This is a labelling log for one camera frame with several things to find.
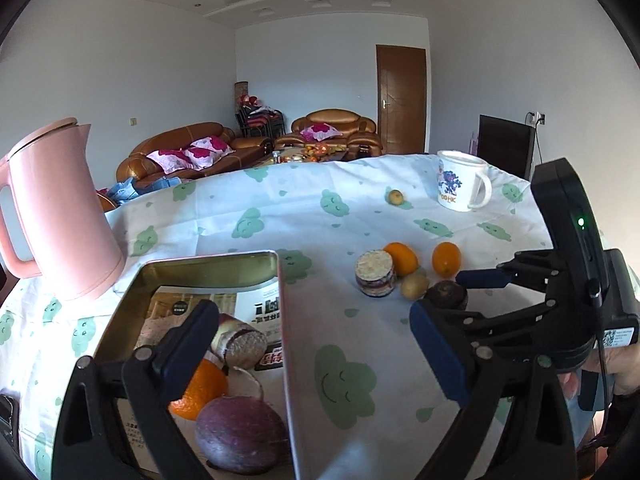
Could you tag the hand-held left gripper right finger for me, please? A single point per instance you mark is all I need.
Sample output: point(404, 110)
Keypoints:
point(440, 355)

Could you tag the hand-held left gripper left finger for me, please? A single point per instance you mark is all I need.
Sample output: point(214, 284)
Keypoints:
point(187, 345)

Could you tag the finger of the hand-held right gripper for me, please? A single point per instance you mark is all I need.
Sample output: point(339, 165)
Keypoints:
point(500, 320)
point(480, 278)

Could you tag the dark brown round fruit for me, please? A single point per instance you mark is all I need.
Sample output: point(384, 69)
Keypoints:
point(447, 292)

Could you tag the small orange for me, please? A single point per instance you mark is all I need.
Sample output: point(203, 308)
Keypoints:
point(446, 259)
point(402, 257)

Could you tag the large orange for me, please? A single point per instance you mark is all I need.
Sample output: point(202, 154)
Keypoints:
point(205, 390)

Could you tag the pink metal tin box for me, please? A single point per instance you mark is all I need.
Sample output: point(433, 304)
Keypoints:
point(150, 272)

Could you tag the large purple round fruit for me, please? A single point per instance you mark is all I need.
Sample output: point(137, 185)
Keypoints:
point(242, 435)

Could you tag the small yellow-green fruit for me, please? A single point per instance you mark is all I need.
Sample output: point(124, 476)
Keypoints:
point(396, 197)

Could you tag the person's right hand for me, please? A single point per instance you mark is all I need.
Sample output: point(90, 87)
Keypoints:
point(620, 370)

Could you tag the brown kiwi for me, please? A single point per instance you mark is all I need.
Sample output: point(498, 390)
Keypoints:
point(415, 286)

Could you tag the printed paper leaflet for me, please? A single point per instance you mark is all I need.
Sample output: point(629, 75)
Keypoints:
point(260, 310)

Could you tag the white printed mug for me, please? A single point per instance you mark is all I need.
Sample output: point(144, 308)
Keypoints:
point(457, 185)

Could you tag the black flat television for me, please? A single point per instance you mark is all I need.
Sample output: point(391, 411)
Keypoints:
point(505, 147)

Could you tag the orange chair back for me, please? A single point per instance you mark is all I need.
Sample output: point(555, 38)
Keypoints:
point(106, 203)

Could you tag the blue denim clothes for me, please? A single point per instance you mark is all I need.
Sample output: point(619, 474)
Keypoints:
point(135, 189)

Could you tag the pink electric kettle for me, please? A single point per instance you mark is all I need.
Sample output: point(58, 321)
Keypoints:
point(60, 210)

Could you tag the pink floral pillow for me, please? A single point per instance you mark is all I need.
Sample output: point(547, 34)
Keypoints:
point(320, 131)
point(170, 158)
point(207, 147)

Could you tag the brown wooden door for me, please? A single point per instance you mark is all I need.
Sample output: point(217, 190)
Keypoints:
point(401, 100)

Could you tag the wooden coffee table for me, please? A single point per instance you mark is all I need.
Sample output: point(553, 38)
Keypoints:
point(270, 159)

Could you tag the cluster of small orange snacks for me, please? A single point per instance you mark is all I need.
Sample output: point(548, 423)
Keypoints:
point(320, 150)

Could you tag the brown leather sofa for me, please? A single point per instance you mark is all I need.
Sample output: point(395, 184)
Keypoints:
point(165, 137)

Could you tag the brown leather armchair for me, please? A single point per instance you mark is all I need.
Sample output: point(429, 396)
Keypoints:
point(335, 117)

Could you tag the stacked dark chairs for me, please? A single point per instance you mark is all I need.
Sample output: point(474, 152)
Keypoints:
point(260, 120)

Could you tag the tall brown cylinder vase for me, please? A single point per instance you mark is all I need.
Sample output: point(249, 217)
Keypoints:
point(241, 94)

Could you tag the white wall plug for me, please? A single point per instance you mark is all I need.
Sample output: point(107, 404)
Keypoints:
point(537, 117)

